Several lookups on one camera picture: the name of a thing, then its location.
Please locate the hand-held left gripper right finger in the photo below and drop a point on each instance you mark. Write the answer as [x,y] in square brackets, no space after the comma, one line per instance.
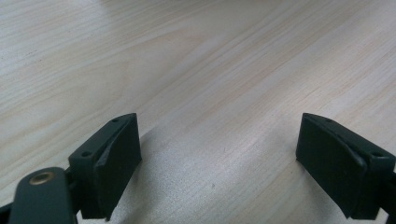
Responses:
[339,168]

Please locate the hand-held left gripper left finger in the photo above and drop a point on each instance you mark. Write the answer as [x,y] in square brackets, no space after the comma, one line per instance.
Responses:
[109,161]

